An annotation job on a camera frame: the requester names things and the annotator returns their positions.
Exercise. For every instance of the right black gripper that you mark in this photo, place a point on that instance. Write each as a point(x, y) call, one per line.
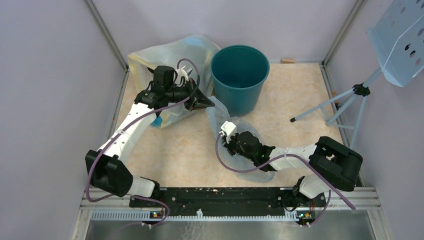
point(228, 145)

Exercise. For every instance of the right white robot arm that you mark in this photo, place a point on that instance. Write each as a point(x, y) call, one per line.
point(335, 167)

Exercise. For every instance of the teal plastic trash bin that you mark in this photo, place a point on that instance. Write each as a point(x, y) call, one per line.
point(239, 72)

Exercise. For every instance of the white toothed rail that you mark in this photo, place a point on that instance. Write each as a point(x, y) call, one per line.
point(148, 216)

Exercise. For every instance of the thin blue plastic trash bag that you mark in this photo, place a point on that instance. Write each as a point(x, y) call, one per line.
point(223, 125)

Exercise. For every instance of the long wooden block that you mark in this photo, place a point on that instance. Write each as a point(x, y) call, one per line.
point(287, 61)

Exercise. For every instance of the large full translucent bag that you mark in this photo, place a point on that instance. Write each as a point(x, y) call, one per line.
point(190, 56)

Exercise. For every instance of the light blue tripod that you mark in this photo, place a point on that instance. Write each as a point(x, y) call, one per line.
point(341, 102)

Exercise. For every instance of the perforated light blue panel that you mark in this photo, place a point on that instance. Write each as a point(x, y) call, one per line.
point(398, 41)

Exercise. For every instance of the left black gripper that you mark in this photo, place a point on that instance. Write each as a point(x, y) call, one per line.
point(198, 100)

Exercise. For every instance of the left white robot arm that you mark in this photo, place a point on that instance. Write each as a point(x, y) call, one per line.
point(106, 167)

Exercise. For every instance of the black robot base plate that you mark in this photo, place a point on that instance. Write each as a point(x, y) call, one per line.
point(227, 201)

